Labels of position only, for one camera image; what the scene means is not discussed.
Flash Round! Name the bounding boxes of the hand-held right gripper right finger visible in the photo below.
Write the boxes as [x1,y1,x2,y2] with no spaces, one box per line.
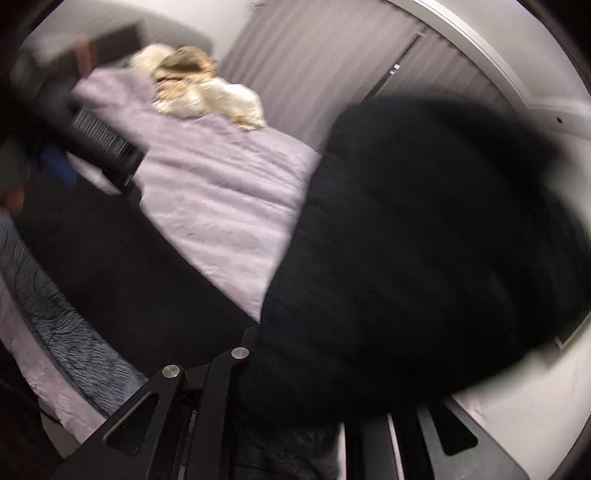
[345,397,532,480]

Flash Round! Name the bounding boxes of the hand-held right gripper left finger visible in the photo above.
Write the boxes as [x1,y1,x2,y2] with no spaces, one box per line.
[51,324,262,480]

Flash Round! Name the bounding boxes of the black pants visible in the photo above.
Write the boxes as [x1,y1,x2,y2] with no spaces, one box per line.
[14,95,591,430]

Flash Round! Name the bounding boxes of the dark furniture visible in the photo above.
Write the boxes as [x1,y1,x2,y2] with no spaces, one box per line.
[74,25,141,70]

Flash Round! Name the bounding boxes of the brown striped cloth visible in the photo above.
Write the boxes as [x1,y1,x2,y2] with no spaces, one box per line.
[152,45,220,109]

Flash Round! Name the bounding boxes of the lavender plush blanket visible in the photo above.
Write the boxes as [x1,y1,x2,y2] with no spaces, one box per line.
[0,69,324,430]

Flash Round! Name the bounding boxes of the cream and striped clothes pile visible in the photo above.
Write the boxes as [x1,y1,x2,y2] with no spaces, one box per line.
[129,44,267,132]

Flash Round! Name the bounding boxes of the grey curtain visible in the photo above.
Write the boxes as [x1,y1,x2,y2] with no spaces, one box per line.
[222,0,513,158]

